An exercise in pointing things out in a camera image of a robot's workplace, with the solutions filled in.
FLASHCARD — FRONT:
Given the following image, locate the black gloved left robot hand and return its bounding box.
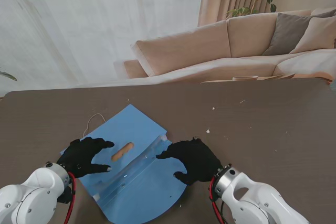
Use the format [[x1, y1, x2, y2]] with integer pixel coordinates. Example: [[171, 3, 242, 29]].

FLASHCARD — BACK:
[[56, 136, 115, 179]]

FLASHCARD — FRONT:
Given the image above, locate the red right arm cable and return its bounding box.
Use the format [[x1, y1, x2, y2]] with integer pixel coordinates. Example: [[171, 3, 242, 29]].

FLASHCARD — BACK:
[[208, 176, 227, 224]]

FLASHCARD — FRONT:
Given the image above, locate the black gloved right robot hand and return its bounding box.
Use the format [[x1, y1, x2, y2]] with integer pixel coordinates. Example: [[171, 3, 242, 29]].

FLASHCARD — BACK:
[[156, 137, 222, 186]]

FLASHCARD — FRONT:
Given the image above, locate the dark green plant leaf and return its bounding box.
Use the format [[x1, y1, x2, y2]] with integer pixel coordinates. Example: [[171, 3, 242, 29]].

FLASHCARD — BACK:
[[0, 68, 18, 82]]

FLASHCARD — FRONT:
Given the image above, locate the white sheer curtain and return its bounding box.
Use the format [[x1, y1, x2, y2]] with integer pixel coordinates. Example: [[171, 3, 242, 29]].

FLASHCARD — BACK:
[[0, 0, 207, 91]]

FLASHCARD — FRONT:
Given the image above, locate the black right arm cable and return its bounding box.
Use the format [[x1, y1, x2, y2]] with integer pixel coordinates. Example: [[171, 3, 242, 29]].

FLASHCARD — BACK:
[[219, 200, 226, 224]]

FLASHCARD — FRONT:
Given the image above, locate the red left arm cable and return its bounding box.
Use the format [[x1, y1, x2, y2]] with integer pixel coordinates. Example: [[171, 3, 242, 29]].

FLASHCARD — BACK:
[[64, 171, 77, 224]]

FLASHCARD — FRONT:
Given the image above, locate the beige fabric sofa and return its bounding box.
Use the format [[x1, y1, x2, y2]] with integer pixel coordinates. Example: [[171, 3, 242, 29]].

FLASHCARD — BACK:
[[123, 7, 336, 79]]

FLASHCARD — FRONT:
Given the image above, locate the blue plastic file folder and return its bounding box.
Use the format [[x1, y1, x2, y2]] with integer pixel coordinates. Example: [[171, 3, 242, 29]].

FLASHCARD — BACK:
[[60, 104, 187, 223]]

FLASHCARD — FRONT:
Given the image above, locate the beige sofa cushion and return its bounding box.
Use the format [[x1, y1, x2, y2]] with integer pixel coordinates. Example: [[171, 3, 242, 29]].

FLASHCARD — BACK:
[[288, 16, 336, 54]]

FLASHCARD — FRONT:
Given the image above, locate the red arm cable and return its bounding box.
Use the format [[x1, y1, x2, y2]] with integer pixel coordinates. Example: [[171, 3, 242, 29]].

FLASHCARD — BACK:
[[208, 176, 227, 224], [64, 171, 77, 224]]

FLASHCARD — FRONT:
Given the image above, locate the brown kraft paper envelope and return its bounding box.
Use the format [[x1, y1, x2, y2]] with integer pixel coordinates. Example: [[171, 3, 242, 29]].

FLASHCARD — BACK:
[[111, 142, 135, 163]]

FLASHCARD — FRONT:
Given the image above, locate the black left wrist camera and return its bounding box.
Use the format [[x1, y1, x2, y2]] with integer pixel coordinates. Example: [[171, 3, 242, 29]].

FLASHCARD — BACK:
[[57, 186, 74, 204]]

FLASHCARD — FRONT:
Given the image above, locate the grey sofa cushion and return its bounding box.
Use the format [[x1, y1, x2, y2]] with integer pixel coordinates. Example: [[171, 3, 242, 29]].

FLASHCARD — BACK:
[[262, 12, 313, 56]]

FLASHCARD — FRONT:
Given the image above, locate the brown cardboard sheet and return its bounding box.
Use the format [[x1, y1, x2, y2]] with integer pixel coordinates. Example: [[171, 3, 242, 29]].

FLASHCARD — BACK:
[[257, 73, 295, 80]]

